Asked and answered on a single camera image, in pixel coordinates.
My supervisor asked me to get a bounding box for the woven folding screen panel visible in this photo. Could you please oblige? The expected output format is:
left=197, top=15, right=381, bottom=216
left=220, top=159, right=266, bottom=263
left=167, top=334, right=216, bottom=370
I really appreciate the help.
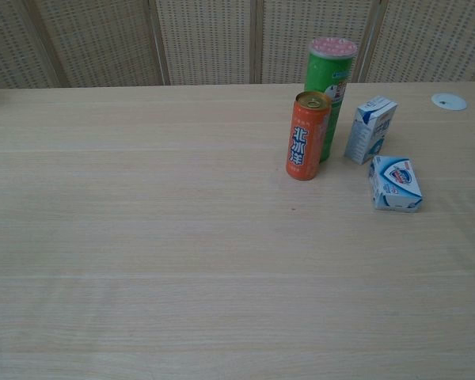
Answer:
left=25, top=0, right=170, bottom=87
left=0, top=0, right=69, bottom=90
left=358, top=0, right=475, bottom=83
left=249, top=0, right=390, bottom=85
left=149, top=0, right=262, bottom=86

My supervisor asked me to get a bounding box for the white blue milk carton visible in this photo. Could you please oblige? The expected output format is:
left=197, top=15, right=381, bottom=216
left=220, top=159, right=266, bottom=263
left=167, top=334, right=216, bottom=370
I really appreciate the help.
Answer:
left=343, top=95, right=399, bottom=165

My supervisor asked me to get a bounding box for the white round cable grommet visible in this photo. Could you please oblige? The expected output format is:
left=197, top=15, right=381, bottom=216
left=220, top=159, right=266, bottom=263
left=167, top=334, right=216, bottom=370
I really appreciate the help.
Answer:
left=431, top=93, right=469, bottom=112

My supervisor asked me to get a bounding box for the small white blue packet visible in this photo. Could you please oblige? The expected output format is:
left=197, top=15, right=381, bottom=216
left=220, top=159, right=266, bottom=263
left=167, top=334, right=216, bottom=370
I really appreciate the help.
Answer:
left=367, top=154, right=424, bottom=214

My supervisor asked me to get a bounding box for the green chip tube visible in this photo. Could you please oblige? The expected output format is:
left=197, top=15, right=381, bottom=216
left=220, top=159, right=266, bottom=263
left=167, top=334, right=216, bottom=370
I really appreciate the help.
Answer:
left=303, top=36, right=359, bottom=164

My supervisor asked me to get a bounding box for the orange soda can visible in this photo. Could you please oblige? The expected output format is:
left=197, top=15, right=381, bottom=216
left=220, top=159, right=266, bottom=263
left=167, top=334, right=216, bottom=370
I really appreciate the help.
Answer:
left=285, top=90, right=333, bottom=182

